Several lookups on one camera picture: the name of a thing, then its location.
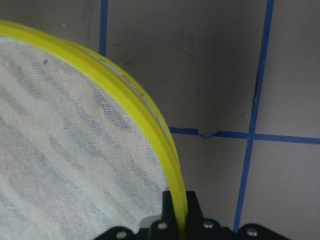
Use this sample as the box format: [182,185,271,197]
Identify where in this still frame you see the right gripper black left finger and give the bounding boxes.
[161,190,179,240]

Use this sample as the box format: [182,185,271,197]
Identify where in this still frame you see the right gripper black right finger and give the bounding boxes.
[185,191,203,240]

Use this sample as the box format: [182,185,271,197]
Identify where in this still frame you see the yellow-rimmed steamer layer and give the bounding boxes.
[0,20,188,240]

